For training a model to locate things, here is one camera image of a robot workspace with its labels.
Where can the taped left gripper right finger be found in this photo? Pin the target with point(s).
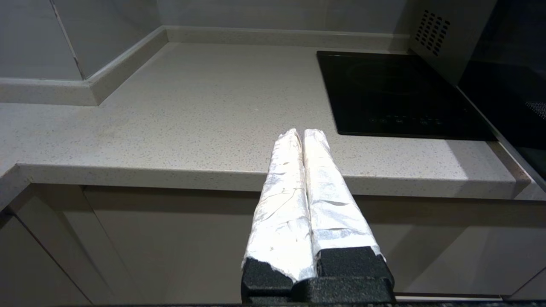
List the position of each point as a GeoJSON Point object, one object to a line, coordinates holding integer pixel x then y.
{"type": "Point", "coordinates": [332, 204]}

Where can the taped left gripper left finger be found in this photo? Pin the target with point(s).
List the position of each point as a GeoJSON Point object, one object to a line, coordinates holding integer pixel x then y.
{"type": "Point", "coordinates": [279, 213]}

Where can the microwave door with dark glass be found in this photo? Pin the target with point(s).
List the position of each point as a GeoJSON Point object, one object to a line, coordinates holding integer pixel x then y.
{"type": "Point", "coordinates": [507, 85]}

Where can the silver microwave oven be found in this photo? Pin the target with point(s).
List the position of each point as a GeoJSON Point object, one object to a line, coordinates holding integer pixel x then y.
{"type": "Point", "coordinates": [443, 38]}

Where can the beige cabinet door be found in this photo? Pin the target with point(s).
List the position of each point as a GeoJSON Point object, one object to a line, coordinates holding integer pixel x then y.
{"type": "Point", "coordinates": [448, 247]}
{"type": "Point", "coordinates": [533, 290]}
{"type": "Point", "coordinates": [179, 243]}

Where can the black induction cooktop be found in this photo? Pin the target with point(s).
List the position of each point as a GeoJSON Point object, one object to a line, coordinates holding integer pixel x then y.
{"type": "Point", "coordinates": [396, 94]}

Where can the angled cabinet corner panel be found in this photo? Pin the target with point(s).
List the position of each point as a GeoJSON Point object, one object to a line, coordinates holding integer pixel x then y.
{"type": "Point", "coordinates": [64, 221]}

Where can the grey cabinet side panel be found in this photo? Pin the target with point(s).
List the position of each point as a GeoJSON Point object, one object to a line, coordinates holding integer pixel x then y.
{"type": "Point", "coordinates": [25, 273]}

